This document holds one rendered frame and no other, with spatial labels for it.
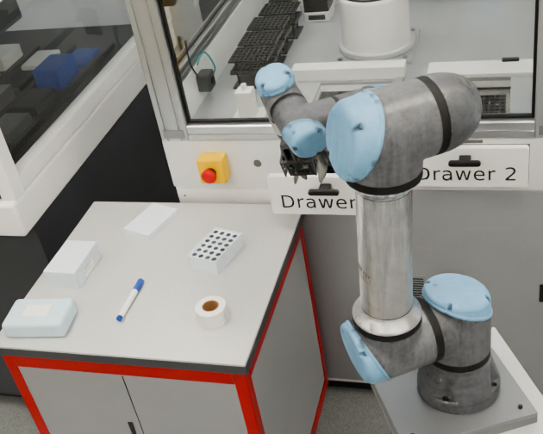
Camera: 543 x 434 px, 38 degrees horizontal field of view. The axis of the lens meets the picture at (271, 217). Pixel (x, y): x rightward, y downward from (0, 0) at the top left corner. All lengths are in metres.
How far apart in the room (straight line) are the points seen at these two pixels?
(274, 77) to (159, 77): 0.58
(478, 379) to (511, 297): 0.78
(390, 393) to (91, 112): 1.37
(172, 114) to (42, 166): 0.41
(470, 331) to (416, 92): 0.47
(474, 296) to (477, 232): 0.72
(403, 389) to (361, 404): 1.04
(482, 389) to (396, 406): 0.16
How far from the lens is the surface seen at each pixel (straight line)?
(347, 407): 2.59
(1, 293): 2.52
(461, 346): 1.42
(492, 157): 1.96
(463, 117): 1.14
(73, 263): 2.02
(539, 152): 1.98
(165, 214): 2.16
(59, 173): 2.33
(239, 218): 2.10
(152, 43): 2.02
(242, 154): 2.09
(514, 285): 2.22
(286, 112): 1.50
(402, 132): 1.10
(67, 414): 2.07
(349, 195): 1.91
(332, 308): 2.36
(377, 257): 1.23
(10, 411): 2.94
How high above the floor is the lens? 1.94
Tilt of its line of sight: 35 degrees down
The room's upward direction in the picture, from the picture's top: 11 degrees counter-clockwise
